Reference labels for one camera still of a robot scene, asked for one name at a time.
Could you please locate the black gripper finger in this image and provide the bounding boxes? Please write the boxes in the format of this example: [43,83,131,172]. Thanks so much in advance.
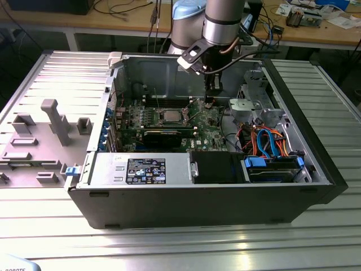
[204,69,224,104]

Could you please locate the metal socket cover frame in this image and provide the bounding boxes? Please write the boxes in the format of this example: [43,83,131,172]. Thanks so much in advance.
[183,99,204,125]

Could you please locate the silver CPU plate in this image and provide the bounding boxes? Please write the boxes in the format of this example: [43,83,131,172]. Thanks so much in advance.
[164,111,182,122]

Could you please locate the CPU socket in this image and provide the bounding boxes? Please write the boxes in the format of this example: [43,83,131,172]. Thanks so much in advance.
[159,107,189,126]

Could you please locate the green motherboard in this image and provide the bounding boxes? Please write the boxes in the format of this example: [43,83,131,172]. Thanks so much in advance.
[112,97,228,153]

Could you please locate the black upright box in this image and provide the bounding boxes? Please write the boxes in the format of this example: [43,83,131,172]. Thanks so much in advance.
[248,0,263,33]

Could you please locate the black graphics card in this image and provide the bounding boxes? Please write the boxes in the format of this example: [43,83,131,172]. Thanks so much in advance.
[142,129,183,150]

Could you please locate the metal finned heat sink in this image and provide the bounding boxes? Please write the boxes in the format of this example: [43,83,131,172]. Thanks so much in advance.
[285,7,305,28]

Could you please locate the small electronics box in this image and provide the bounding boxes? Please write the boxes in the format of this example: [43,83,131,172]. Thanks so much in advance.
[303,11,324,29]

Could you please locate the hard disk blue carrier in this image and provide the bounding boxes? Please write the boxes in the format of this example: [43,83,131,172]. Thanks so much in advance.
[241,155,306,183]

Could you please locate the long wooden desk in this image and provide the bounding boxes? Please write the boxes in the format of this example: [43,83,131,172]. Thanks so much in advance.
[0,0,361,52]

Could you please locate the black open PC case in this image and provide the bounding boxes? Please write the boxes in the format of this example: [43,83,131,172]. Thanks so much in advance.
[67,50,349,230]

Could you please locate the blue flat box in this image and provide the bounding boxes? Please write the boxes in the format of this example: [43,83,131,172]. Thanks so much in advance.
[315,0,351,11]

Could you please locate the white paper sheets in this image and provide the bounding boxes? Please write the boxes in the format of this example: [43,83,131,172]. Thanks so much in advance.
[327,15,359,29]

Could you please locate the silver power supply unit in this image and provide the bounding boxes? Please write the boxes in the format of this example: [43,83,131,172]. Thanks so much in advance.
[86,152,193,187]

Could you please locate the small blue plastic clip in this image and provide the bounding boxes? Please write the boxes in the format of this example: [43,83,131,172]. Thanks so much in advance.
[64,166,82,177]

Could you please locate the large black box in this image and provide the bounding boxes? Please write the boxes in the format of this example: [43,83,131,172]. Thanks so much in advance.
[5,0,91,15]

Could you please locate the gray parts rack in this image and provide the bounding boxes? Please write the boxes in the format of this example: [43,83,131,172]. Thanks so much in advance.
[0,98,94,189]

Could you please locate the white printed device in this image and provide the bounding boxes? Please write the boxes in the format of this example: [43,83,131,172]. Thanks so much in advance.
[0,253,42,271]

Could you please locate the brown curved cable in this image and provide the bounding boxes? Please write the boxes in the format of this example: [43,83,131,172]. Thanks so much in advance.
[219,36,240,55]

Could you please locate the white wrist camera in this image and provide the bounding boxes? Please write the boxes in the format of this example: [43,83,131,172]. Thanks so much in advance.
[177,42,205,75]

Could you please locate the black camera cable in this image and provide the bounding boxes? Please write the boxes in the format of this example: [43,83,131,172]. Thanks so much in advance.
[203,49,281,75]

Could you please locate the silver metal drive bracket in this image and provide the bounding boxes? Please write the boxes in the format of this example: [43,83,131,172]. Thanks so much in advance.
[228,98,285,128]

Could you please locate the silver perforated metal bracket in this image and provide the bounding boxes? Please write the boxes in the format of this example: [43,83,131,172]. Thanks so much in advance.
[238,69,269,99]

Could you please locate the black wire loop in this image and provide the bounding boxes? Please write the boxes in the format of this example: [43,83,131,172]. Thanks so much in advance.
[220,106,245,155]

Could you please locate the orange wire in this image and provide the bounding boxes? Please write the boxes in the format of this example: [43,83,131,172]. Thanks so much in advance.
[250,128,259,156]
[275,132,293,158]

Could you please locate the blue data wire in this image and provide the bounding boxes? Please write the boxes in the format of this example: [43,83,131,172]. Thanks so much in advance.
[256,128,279,159]

